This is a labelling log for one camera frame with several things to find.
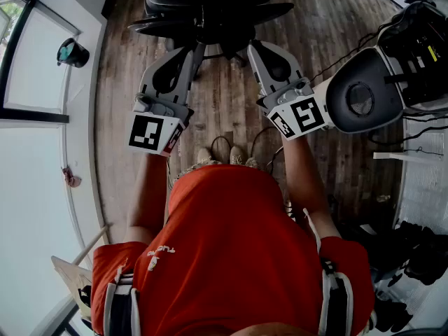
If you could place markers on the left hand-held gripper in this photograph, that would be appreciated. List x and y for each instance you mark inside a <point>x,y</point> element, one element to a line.
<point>145,133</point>

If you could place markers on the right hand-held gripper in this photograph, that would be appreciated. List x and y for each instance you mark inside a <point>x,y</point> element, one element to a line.
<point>304,115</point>

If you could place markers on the person's right forearm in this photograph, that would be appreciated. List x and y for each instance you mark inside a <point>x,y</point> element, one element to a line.
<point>306,180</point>

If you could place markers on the person's left forearm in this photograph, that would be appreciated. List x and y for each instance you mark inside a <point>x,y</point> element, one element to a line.
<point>147,194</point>

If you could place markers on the black bin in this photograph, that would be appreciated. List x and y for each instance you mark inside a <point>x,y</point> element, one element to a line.
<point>77,55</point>

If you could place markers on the white and black machine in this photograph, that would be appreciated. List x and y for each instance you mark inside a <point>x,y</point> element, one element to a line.
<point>367,93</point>

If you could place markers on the person's patterned beige shorts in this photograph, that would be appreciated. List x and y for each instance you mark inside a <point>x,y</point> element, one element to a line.
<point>196,170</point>

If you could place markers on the small reddish object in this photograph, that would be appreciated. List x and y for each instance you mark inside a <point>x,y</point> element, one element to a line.
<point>71,178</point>

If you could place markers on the white bar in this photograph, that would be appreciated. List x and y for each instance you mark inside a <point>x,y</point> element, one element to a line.
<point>402,157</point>

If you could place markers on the wooden stick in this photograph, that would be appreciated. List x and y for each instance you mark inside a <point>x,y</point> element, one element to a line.
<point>90,245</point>

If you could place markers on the person's red shirt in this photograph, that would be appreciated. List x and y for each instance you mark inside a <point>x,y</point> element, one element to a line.
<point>231,250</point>

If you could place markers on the beige board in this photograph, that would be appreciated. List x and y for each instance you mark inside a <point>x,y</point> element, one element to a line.
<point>70,275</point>

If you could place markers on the black bag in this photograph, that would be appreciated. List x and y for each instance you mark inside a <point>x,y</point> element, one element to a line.
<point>425,254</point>

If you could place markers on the black window frame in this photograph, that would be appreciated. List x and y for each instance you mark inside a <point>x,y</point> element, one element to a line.
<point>21,115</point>

